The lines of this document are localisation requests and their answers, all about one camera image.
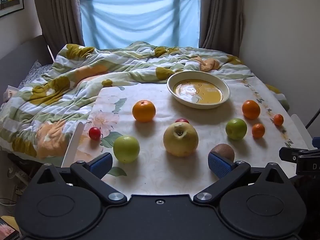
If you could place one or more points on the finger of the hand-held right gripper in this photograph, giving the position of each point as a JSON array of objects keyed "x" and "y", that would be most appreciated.
[
  {"x": 287, "y": 154},
  {"x": 316, "y": 145}
]

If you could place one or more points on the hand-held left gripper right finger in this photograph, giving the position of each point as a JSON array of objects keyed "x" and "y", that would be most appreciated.
[{"x": 218, "y": 166}]

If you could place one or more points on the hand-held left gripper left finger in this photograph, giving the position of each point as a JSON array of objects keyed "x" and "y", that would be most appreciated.
[{"x": 102, "y": 165}]

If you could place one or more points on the brown kiwi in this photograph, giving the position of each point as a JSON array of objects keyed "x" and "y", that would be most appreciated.
[{"x": 223, "y": 151}]

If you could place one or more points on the red tomato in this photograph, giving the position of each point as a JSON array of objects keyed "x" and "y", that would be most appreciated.
[
  {"x": 94, "y": 133},
  {"x": 182, "y": 120}
]

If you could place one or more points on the small tangerine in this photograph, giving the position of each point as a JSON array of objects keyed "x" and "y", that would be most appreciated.
[
  {"x": 258, "y": 131},
  {"x": 278, "y": 119}
]

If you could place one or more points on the green apple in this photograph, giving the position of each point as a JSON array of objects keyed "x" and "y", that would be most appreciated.
[
  {"x": 126, "y": 148},
  {"x": 236, "y": 129}
]

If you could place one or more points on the large yellow apple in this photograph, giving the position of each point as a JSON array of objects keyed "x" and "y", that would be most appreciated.
[{"x": 180, "y": 140}]

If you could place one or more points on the large orange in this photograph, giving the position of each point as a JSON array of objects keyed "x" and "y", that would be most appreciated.
[
  {"x": 143, "y": 111},
  {"x": 251, "y": 109}
]

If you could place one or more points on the white bowl with yellow inside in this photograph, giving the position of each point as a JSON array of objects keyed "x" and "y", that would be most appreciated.
[{"x": 197, "y": 92}]

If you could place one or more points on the white rounded panel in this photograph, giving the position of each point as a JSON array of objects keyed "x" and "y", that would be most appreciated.
[{"x": 301, "y": 130}]

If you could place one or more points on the white plank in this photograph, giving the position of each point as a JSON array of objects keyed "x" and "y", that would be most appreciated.
[{"x": 75, "y": 142}]

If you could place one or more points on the striped floral blanket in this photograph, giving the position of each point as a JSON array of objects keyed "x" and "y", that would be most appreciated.
[{"x": 75, "y": 80}]

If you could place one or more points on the patterned grey pillow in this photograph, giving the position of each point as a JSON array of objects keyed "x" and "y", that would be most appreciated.
[{"x": 35, "y": 71}]

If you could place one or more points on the grey headboard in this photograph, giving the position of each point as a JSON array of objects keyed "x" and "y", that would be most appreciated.
[{"x": 22, "y": 52}]

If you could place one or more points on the light blue window cloth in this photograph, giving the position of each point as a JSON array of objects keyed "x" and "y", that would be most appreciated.
[{"x": 140, "y": 20}]

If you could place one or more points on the brown curtain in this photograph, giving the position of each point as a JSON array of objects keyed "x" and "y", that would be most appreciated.
[
  {"x": 221, "y": 12},
  {"x": 58, "y": 12}
]

